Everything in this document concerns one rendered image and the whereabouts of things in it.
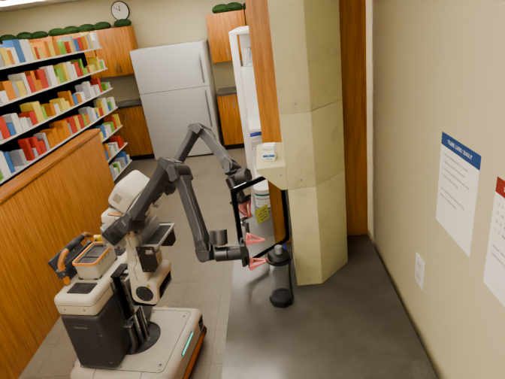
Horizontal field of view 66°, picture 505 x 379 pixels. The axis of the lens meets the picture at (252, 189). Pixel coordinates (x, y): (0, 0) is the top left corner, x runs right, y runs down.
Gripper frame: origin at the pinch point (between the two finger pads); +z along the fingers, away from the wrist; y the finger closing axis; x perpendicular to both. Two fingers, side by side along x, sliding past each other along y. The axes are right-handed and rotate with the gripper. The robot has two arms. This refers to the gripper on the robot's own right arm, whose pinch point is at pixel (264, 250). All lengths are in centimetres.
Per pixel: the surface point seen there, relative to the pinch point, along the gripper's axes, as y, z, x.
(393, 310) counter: -25, 48, -11
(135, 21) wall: 101, -203, 563
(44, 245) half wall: -62, -183, 131
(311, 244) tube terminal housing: -5.1, 19.5, 9.1
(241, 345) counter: -25.9, -11.3, -23.0
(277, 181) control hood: 25.3, 8.0, 9.0
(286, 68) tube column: 68, 15, 9
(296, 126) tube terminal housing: 46, 17, 9
